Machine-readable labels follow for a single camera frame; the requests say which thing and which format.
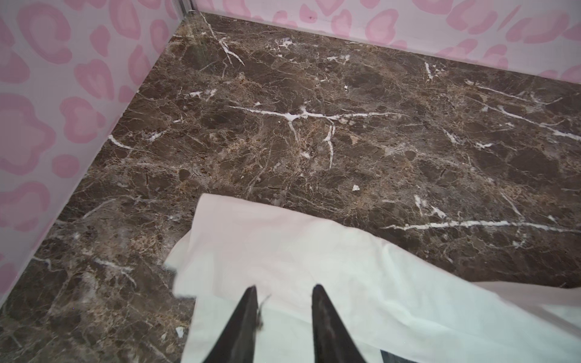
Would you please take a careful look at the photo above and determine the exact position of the white t-shirt with black print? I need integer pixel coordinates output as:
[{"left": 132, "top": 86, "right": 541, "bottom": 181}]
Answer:
[{"left": 165, "top": 194, "right": 580, "bottom": 362}]

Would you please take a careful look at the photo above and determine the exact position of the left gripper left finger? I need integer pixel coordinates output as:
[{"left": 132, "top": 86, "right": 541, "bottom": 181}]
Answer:
[{"left": 204, "top": 286, "right": 259, "bottom": 363}]

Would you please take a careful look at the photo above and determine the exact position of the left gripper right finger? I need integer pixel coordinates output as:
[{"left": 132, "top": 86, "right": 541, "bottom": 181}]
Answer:
[{"left": 312, "top": 284, "right": 366, "bottom": 363}]

